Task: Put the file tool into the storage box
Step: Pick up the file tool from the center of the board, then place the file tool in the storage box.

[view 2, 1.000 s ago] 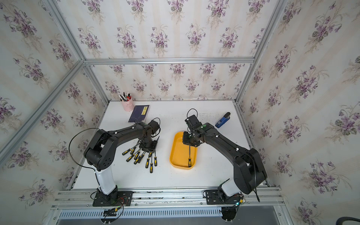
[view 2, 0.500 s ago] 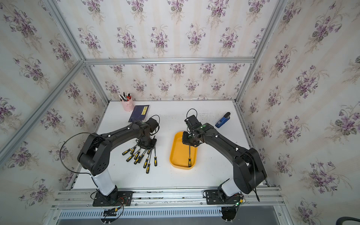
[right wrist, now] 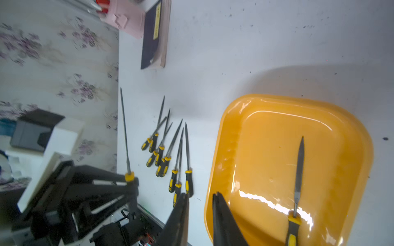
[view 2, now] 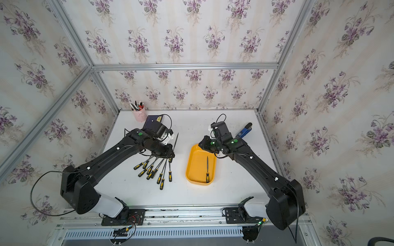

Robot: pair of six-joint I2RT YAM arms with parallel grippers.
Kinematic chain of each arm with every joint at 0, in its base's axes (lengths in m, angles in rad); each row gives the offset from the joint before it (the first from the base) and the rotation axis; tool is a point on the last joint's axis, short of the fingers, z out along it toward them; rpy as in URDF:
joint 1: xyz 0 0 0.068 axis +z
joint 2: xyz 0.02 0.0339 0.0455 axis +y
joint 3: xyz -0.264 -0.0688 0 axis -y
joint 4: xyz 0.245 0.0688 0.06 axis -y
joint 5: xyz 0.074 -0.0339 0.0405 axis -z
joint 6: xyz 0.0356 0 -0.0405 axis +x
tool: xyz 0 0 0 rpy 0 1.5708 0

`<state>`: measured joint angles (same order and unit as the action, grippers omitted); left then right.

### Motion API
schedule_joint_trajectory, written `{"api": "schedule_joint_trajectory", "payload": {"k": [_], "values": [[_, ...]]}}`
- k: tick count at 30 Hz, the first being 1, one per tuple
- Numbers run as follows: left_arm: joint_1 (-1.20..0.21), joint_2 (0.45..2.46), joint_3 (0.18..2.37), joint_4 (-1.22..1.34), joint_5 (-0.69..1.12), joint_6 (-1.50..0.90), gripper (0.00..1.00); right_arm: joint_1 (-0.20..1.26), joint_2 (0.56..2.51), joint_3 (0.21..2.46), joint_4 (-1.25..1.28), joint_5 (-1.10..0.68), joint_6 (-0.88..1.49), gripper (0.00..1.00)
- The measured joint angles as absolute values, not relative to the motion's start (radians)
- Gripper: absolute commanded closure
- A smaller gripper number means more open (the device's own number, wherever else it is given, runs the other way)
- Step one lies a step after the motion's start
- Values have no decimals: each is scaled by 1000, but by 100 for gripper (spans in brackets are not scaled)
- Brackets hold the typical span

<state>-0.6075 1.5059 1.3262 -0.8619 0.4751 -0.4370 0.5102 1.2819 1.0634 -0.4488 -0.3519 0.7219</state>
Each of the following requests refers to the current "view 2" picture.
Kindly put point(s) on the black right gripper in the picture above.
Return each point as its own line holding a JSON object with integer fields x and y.
{"x": 203, "y": 144}

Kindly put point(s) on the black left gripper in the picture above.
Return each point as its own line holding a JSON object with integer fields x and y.
{"x": 168, "y": 152}

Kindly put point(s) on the file tool moved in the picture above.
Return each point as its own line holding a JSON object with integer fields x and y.
{"x": 177, "y": 136}
{"x": 207, "y": 173}
{"x": 163, "y": 176}
{"x": 170, "y": 173}

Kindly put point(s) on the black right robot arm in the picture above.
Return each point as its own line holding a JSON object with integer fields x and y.
{"x": 286, "y": 199}

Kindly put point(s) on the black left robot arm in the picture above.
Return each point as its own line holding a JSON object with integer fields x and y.
{"x": 78, "y": 184}

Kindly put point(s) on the yellow plastic storage tray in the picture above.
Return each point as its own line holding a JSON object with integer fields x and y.
{"x": 196, "y": 166}

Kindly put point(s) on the dark purple notebook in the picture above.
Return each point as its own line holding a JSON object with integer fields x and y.
{"x": 152, "y": 121}

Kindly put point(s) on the blue black stapler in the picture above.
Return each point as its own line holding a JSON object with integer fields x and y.
{"x": 245, "y": 130}

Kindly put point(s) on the pink pen cup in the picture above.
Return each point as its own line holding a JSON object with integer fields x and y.
{"x": 140, "y": 115}

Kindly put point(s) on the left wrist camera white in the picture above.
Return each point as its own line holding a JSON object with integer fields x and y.
{"x": 163, "y": 134}

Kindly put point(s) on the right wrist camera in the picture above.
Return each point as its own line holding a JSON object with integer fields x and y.
{"x": 220, "y": 130}

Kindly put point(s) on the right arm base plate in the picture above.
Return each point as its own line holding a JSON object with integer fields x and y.
{"x": 243, "y": 215}

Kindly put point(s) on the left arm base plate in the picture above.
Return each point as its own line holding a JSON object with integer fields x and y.
{"x": 125, "y": 218}

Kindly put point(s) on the aluminium front rail frame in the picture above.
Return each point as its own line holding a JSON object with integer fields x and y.
{"x": 181, "y": 222}

